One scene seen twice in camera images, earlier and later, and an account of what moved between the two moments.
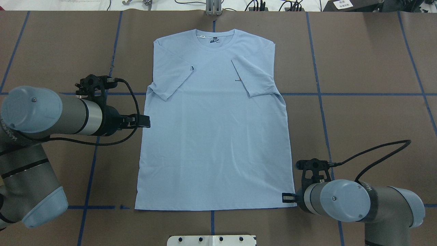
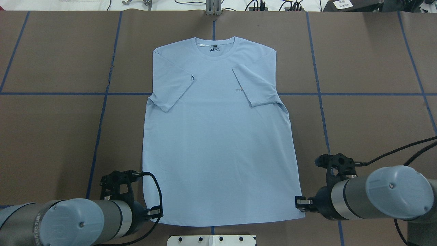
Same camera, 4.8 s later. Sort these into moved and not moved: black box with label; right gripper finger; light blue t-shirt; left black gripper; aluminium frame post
Moved: left black gripper; light blue t-shirt; right gripper finger
Not moved: black box with label; aluminium frame post
